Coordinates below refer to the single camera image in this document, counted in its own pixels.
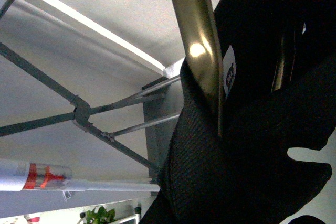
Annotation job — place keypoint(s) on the black printed t-shirt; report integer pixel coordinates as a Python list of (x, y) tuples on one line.
[(282, 95)]

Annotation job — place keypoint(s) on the green potted plant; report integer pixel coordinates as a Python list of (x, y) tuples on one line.
[(98, 215)]

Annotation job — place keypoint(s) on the grey metal rack frame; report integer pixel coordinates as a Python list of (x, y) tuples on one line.
[(82, 112)]

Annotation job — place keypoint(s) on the white tube with orange band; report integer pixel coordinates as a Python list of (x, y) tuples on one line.
[(21, 175)]

